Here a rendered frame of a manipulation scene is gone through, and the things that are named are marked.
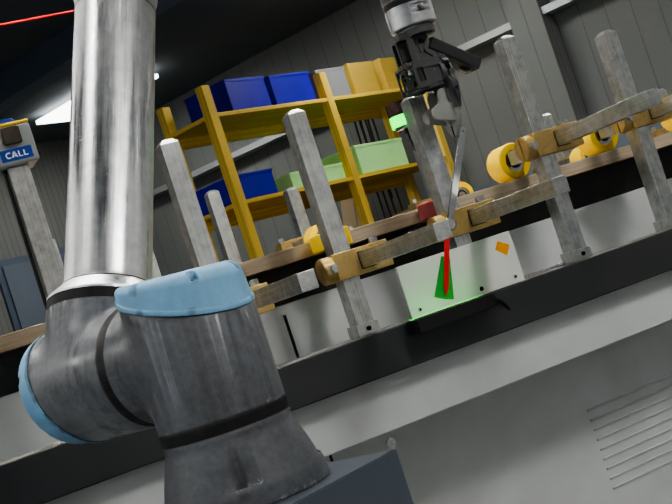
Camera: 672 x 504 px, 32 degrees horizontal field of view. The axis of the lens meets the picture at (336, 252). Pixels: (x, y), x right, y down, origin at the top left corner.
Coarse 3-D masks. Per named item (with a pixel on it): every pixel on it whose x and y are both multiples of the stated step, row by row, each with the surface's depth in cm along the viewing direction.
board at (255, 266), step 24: (576, 168) 253; (480, 192) 242; (504, 192) 245; (408, 216) 235; (360, 240) 229; (240, 264) 219; (264, 264) 221; (288, 264) 227; (0, 336) 199; (24, 336) 201
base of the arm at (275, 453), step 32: (256, 416) 125; (288, 416) 129; (192, 448) 124; (224, 448) 123; (256, 448) 124; (288, 448) 125; (192, 480) 123; (224, 480) 122; (256, 480) 122; (288, 480) 123; (320, 480) 127
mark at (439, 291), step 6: (450, 264) 217; (450, 270) 217; (438, 276) 216; (450, 276) 217; (438, 282) 216; (450, 282) 217; (438, 288) 216; (450, 288) 217; (438, 294) 215; (444, 294) 216; (450, 294) 216
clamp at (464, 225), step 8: (488, 200) 223; (464, 208) 221; (472, 208) 221; (440, 216) 220; (456, 216) 220; (464, 216) 220; (464, 224) 220; (480, 224) 222; (488, 224) 222; (456, 232) 219; (464, 232) 220
